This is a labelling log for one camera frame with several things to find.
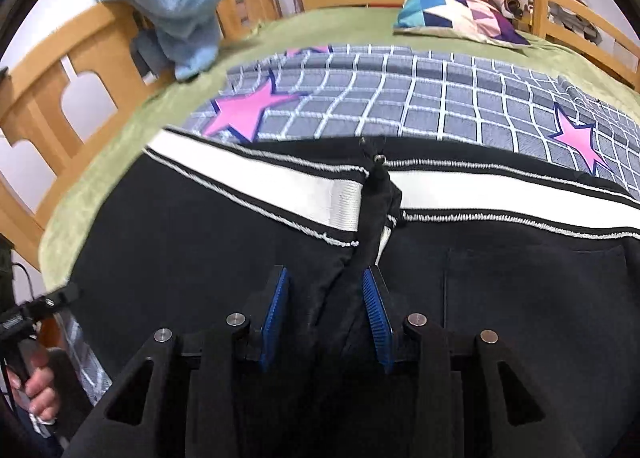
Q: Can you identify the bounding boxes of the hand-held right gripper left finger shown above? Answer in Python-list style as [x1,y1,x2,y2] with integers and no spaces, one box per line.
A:
[62,265,292,458]

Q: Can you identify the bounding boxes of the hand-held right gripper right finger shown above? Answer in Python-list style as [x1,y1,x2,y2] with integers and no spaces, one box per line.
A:
[362,265,583,458]

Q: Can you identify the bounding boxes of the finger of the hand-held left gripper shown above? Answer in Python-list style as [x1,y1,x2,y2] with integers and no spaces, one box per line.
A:
[42,282,82,313]

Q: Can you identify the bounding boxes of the black pants with white stripe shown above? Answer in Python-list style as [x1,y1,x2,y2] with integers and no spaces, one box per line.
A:
[62,125,640,458]

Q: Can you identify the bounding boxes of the person's left hand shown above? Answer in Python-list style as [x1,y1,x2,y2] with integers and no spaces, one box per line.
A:
[7,340,60,423]

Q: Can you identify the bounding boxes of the green bed sheet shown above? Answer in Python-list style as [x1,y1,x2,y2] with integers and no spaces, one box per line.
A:
[39,8,640,289]

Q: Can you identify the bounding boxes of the grey checked star quilt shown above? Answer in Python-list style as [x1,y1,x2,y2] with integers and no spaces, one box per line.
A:
[55,42,640,406]

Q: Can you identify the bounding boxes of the blue plush toy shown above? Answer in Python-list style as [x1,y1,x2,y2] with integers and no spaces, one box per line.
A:
[95,0,249,83]

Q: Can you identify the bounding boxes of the colourful geometric pillow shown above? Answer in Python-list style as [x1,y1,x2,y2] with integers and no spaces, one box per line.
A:
[393,0,531,49]

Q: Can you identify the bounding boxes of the black cable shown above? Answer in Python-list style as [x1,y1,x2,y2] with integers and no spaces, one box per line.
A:
[9,262,40,305]

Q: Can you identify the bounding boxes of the wooden bed frame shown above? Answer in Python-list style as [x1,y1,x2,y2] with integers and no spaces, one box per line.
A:
[0,0,640,279]

